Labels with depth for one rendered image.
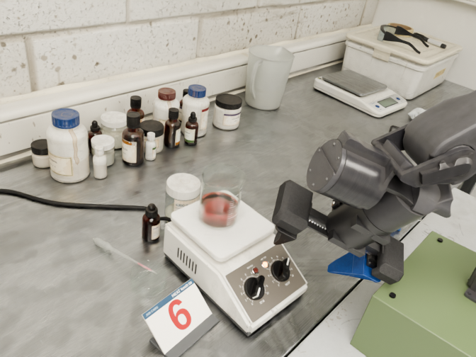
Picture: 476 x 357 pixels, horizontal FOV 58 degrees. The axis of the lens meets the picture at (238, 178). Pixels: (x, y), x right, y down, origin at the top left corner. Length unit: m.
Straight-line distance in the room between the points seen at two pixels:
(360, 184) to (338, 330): 0.30
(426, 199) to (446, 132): 0.07
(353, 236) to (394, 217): 0.06
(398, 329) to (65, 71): 0.78
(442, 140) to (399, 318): 0.25
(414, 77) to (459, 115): 1.08
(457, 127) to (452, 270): 0.29
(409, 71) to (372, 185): 1.12
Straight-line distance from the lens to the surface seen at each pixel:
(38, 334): 0.64
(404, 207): 0.47
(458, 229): 0.98
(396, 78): 1.56
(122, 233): 0.76
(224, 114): 1.07
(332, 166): 0.43
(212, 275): 0.62
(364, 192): 0.44
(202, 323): 0.63
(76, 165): 0.86
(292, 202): 0.51
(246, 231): 0.64
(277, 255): 0.66
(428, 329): 0.59
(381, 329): 0.62
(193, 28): 1.17
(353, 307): 0.71
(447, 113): 0.47
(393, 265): 0.58
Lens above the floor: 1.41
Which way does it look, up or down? 34 degrees down
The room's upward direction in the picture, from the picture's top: 10 degrees clockwise
